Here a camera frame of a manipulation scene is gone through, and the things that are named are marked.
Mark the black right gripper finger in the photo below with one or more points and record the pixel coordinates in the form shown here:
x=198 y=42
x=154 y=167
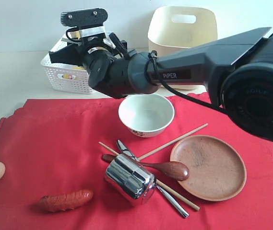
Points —
x=67 y=55

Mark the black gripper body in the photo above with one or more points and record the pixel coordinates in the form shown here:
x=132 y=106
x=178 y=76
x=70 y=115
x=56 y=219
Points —
x=96 y=53

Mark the red sausage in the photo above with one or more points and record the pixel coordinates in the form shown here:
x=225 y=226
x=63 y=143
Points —
x=63 y=202

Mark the yellow lemon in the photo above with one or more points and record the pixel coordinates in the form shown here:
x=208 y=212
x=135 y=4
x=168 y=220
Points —
x=78 y=67

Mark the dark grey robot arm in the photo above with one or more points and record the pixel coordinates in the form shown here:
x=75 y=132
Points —
x=236 y=71

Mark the white perforated plastic basket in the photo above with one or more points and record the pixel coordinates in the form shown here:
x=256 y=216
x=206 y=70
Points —
x=61 y=76

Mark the cream plastic bin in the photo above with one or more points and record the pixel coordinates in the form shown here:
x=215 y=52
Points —
x=173 y=28

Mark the white ceramic bowl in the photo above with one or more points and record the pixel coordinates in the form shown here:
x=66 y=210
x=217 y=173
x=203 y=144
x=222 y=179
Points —
x=146 y=115

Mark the steel table knife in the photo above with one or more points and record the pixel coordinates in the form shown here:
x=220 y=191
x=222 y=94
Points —
x=125 y=150

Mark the upper wooden chopstick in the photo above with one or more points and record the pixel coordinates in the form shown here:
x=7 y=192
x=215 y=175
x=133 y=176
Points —
x=173 y=141

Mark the wooden chopstick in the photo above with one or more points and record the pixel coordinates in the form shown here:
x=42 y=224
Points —
x=173 y=141
x=161 y=184

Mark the red table cloth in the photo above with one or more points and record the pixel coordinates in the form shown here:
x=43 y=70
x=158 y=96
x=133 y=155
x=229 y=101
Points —
x=51 y=147

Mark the shiny steel cup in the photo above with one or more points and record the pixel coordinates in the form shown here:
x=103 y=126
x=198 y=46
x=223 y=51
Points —
x=132 y=180

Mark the brown wooden spoon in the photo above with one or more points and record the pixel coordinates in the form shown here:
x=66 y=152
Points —
x=172 y=170

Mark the lower wooden chopstick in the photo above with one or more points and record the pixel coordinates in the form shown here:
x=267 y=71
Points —
x=161 y=184

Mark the brown wooden plate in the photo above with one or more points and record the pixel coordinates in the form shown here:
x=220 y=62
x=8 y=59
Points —
x=217 y=171

